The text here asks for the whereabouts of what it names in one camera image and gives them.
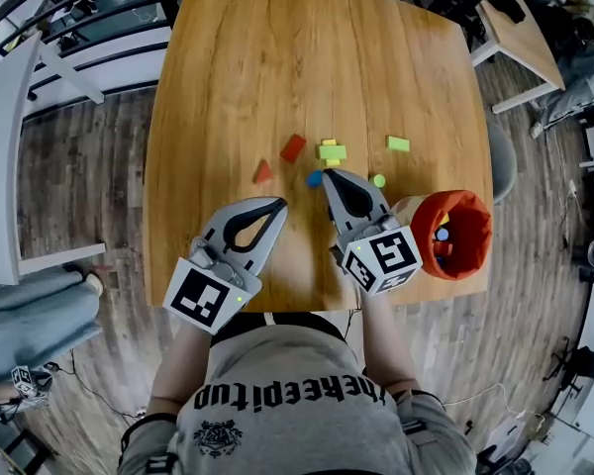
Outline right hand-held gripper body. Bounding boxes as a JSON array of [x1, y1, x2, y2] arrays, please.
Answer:
[[330, 213, 424, 297]]

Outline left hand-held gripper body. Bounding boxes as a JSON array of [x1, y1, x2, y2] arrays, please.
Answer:
[[162, 237, 264, 335]]

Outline red triangle block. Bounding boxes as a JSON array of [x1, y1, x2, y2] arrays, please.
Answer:
[[253, 158, 274, 185]]

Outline colourful toy blocks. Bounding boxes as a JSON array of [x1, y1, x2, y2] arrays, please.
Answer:
[[433, 213, 456, 266]]

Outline light green cross-shaped block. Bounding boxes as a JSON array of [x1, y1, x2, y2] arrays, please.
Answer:
[[320, 138, 342, 167]]

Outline red rectangular block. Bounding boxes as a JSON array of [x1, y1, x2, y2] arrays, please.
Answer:
[[279, 134, 308, 164]]

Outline person's right forearm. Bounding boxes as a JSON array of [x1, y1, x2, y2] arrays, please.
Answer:
[[358, 289, 420, 390]]

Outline person's left forearm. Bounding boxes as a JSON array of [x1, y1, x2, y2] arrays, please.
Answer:
[[146, 322, 214, 408]]

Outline beige storage bag red lining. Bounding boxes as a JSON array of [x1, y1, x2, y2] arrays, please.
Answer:
[[389, 189, 494, 281]]

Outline person's grey t-shirt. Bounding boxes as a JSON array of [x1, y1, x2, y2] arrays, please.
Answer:
[[118, 324, 479, 475]]

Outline grey chair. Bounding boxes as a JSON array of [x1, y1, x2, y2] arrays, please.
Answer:
[[484, 121, 519, 206]]

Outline wooden table white legs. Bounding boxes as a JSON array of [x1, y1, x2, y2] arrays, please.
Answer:
[[469, 0, 566, 116]]

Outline black bag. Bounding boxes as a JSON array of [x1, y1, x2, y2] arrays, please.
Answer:
[[494, 0, 527, 24]]

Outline white desk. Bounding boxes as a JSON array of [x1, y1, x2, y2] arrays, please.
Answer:
[[0, 30, 108, 286]]

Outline black cable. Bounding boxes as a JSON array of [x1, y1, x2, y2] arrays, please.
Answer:
[[44, 348, 145, 423]]

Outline white cable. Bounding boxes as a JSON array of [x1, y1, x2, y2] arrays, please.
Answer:
[[443, 382, 545, 429]]

